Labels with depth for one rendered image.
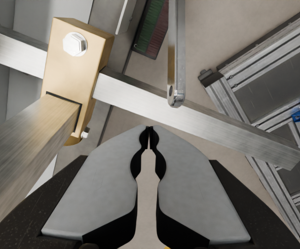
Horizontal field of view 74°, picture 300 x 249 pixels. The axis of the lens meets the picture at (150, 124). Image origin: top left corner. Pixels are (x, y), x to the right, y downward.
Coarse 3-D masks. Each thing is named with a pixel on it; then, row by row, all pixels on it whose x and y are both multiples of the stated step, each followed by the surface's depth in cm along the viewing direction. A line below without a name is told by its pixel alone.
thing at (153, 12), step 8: (152, 0) 31; (160, 0) 31; (152, 8) 31; (160, 8) 31; (152, 16) 32; (144, 24) 32; (152, 24) 32; (144, 32) 33; (144, 40) 33; (136, 48) 34; (144, 48) 34
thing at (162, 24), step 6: (168, 0) 31; (168, 6) 31; (162, 12) 32; (168, 12) 32; (162, 18) 32; (156, 24) 32; (162, 24) 32; (156, 30) 33; (162, 30) 33; (156, 36) 33; (162, 36) 33; (150, 42) 34; (156, 42) 34; (150, 48) 34; (156, 48) 34; (150, 54) 34
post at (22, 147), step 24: (48, 96) 20; (24, 120) 16; (48, 120) 17; (72, 120) 20; (0, 144) 13; (24, 144) 14; (48, 144) 15; (0, 168) 11; (24, 168) 12; (0, 192) 10; (24, 192) 13; (0, 216) 11
